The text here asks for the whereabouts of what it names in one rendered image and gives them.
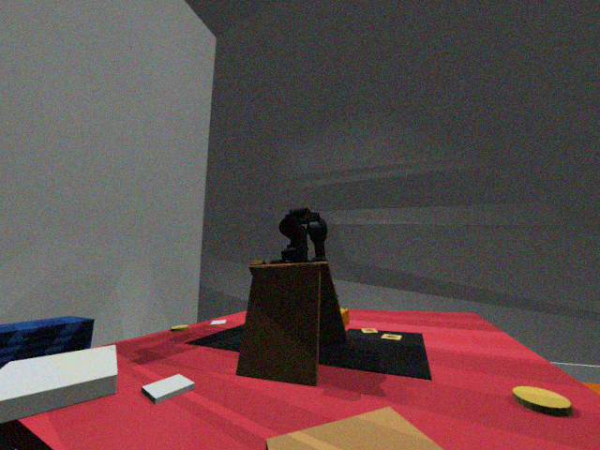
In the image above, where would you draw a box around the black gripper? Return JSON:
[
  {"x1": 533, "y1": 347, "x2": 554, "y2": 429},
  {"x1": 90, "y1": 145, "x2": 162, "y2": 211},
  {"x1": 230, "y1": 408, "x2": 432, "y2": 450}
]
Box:
[{"x1": 270, "y1": 241, "x2": 328, "y2": 264}]

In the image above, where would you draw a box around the white square tile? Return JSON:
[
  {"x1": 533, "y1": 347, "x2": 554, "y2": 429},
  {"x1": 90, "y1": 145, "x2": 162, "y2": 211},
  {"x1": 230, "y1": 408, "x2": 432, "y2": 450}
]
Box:
[{"x1": 142, "y1": 374, "x2": 195, "y2": 404}]

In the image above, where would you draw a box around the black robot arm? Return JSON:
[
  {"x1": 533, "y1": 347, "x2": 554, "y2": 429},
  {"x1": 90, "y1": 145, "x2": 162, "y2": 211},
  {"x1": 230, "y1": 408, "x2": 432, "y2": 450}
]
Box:
[{"x1": 279, "y1": 207, "x2": 327, "y2": 262}]

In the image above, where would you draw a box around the white flat rectangular board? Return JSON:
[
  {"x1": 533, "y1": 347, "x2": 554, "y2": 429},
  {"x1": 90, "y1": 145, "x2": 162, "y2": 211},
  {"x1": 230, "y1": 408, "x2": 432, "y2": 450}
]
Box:
[{"x1": 0, "y1": 345, "x2": 118, "y2": 424}]

